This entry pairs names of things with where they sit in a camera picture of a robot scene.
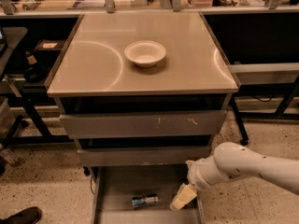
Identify grey top drawer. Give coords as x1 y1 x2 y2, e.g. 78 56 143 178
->
60 110 227 139

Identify black desk left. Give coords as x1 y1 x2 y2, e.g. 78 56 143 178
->
1 27 71 148

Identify black shoe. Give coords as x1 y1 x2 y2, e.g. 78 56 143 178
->
0 207 42 224

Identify black table frame right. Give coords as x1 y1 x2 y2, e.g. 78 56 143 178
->
228 63 299 145

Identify grey open bottom drawer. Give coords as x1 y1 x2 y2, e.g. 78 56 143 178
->
91 164 205 224

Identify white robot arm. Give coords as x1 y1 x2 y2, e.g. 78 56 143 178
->
170 142 299 210

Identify black headphones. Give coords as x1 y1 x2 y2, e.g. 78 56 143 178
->
23 66 46 83

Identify grey middle drawer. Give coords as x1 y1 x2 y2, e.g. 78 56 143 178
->
78 146 211 167

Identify silver blue redbull can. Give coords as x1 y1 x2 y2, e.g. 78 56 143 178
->
131 194 159 208

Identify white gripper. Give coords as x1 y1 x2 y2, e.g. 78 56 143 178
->
170 160 207 211

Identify white paper bowl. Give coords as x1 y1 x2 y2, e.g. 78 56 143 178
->
124 40 166 68

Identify grey drawer cabinet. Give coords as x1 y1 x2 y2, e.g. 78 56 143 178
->
44 11 241 224

